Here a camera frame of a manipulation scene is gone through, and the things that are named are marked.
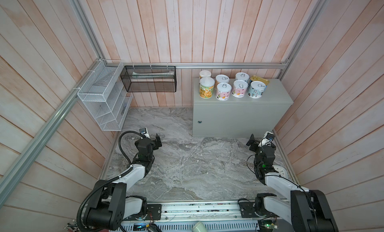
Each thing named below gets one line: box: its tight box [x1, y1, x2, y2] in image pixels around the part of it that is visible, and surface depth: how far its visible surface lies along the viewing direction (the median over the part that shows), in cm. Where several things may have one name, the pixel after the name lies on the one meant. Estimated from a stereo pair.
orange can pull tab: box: [215, 74, 230, 86], surface depth 80 cm
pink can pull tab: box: [215, 82, 232, 101], surface depth 76 cm
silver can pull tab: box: [235, 72, 250, 83], surface depth 82 cm
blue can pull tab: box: [247, 80, 266, 99], surface depth 76 cm
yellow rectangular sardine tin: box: [250, 75, 270, 86], surface depth 82 cm
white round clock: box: [271, 165, 292, 182], surface depth 86 cm
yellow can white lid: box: [199, 70, 212, 79], surface depth 80 cm
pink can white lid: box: [231, 80, 249, 98], surface depth 77 cm
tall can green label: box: [199, 76, 215, 99], surface depth 75 cm
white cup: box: [192, 221, 208, 232], surface depth 65 cm
